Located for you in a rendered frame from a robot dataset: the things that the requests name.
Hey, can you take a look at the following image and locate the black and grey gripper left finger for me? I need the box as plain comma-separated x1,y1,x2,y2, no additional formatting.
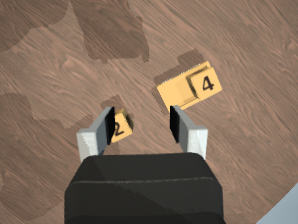
76,107,116,163

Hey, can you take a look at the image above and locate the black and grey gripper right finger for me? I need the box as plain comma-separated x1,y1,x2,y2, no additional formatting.
170,105,208,160

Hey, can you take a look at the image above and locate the tan wooden cube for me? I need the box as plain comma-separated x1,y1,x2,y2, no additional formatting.
112,108,134,143
185,67,222,101

